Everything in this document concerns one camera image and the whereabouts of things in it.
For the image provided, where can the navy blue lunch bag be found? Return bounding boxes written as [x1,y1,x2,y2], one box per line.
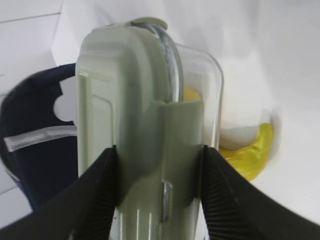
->
[0,63,78,210]

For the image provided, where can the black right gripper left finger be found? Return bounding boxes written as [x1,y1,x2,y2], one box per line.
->
[0,147,117,240]

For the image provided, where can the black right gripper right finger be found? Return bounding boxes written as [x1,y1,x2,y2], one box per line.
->
[201,146,320,240]

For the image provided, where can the glass container green lid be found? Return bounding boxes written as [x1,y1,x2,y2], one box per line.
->
[75,17,224,240]

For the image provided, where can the yellow banana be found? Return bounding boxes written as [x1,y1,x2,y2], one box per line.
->
[183,86,275,183]

